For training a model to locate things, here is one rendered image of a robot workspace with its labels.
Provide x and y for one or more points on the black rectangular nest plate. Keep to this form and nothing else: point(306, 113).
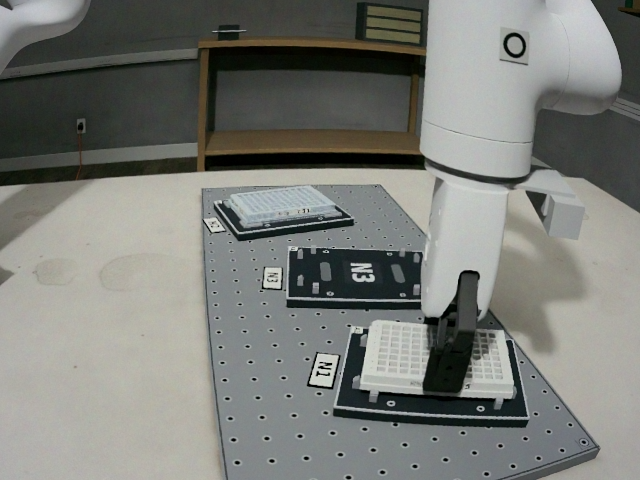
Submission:
point(352, 402)

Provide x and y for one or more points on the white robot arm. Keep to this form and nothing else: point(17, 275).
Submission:
point(491, 66)

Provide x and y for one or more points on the black rectangular frame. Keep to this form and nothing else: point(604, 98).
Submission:
point(243, 232)

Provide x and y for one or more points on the black plate nest with grey locator posts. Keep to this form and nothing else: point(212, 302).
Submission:
point(343, 278)

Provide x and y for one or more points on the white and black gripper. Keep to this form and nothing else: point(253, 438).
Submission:
point(468, 217)

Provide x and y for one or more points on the white n2 sign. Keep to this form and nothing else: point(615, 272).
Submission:
point(214, 225)

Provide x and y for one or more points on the white sign reading n1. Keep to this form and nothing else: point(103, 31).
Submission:
point(324, 370)

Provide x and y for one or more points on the white n3 sign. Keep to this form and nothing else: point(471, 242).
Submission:
point(272, 278)

